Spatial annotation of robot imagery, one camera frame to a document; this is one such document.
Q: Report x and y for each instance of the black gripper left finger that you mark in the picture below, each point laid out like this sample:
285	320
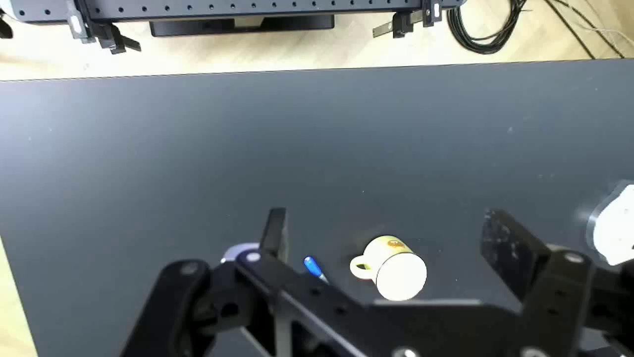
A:
273	238

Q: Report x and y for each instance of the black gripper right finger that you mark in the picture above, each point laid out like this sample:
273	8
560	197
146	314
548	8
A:
513	252

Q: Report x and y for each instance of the blue marker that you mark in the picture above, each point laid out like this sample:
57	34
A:
313	268

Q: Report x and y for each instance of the yellow and white mug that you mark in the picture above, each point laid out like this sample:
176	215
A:
392	266

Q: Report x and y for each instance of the black perforated metal plate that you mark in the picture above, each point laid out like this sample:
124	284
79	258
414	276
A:
57	10

